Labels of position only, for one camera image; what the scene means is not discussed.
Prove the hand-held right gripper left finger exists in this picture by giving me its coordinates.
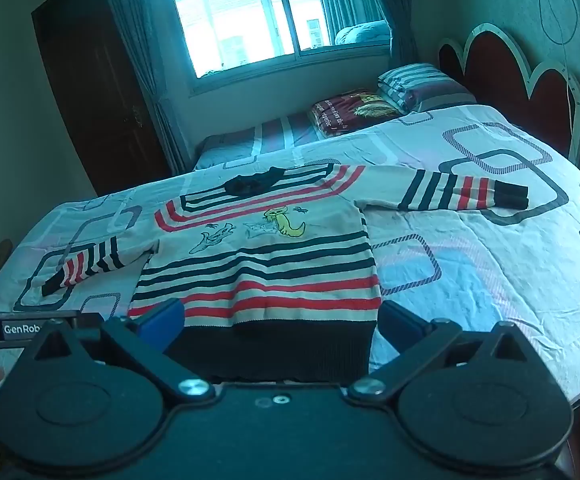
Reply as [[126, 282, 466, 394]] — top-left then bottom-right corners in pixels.
[[30, 298, 217, 406]]

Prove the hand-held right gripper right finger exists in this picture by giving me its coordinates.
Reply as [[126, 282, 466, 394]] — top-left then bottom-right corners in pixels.
[[347, 301, 538, 405]]

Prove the striped knit sweater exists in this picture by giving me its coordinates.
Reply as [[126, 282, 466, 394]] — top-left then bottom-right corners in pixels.
[[40, 164, 530, 383]]

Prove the bed with square-patterned sheet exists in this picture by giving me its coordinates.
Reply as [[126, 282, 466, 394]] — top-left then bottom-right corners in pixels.
[[0, 102, 580, 406]]

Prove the bed with striped sheet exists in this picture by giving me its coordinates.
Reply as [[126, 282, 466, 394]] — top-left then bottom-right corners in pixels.
[[192, 112, 321, 171]]

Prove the dark red printed pillow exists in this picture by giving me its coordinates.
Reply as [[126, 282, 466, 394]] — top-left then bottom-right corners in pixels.
[[307, 89, 406, 138]]

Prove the dark wooden door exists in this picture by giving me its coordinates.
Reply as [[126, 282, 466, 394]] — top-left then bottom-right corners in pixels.
[[31, 0, 171, 196]]

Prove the striped pillow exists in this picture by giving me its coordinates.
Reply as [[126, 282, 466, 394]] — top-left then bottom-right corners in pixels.
[[376, 62, 477, 113]]

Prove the long blue curtain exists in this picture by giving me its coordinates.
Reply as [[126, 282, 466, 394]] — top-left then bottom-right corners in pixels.
[[99, 0, 193, 173]]

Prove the red scalloped headboard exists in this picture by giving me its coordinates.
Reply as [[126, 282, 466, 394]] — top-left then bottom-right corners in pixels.
[[437, 22, 580, 166]]

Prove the blue bundle on windowsill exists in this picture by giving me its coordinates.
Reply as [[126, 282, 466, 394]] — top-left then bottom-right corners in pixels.
[[334, 20, 390, 47]]

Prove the window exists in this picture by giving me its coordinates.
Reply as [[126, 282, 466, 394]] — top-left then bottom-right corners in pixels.
[[140, 0, 396, 93]]

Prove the tied blue curtain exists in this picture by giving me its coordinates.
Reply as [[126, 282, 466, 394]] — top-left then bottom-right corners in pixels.
[[312, 0, 418, 68]]

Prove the hanging wall cable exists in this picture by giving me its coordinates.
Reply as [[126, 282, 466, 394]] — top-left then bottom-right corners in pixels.
[[537, 0, 580, 128]]

